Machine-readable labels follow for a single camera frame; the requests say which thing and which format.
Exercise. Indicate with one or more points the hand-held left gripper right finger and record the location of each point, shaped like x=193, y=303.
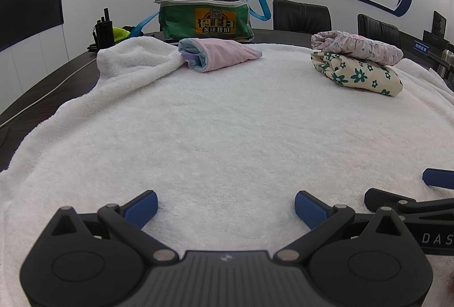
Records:
x=308, y=206

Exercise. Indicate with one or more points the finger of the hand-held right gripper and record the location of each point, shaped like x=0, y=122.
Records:
x=388, y=199
x=439, y=177

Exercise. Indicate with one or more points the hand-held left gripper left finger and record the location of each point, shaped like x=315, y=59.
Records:
x=143, y=205

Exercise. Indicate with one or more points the pink and blue garment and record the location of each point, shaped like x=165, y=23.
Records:
x=220, y=53

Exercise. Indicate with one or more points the white fluffy towel blanket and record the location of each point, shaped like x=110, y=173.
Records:
x=212, y=137

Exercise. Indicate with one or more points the cream green floral garment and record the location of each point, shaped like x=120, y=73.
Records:
x=358, y=75

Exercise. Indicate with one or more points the blue desk sign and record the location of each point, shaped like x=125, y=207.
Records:
x=422, y=46

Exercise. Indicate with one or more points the pink floral garment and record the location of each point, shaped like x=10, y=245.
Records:
x=354, y=44

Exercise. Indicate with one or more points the black office chair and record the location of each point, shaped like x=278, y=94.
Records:
x=377, y=30
x=301, y=14

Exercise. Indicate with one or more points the neon yellow cloth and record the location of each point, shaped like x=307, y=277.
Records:
x=120, y=33

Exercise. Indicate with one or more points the black walkie-talkie set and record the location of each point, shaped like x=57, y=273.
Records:
x=103, y=30

